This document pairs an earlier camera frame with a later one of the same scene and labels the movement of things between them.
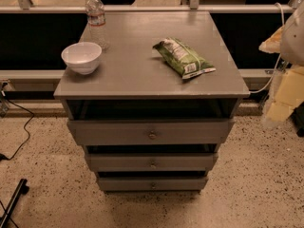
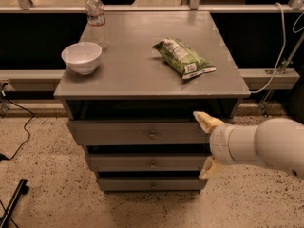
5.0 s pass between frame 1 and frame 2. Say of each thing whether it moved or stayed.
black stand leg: stayed
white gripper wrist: moved
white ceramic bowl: stayed
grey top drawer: stayed
